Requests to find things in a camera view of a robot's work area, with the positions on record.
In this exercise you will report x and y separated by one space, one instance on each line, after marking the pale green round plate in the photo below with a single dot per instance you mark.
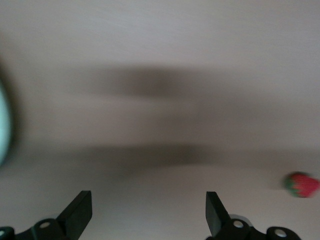
3 125

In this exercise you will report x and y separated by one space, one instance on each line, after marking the table cover sheet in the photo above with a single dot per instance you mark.
160 50

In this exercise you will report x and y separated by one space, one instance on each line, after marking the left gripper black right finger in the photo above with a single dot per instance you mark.
220 222

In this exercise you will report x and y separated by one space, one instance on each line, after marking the red strawberry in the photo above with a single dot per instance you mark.
303 185

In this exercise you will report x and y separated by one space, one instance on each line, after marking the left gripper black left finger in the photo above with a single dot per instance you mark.
75 220

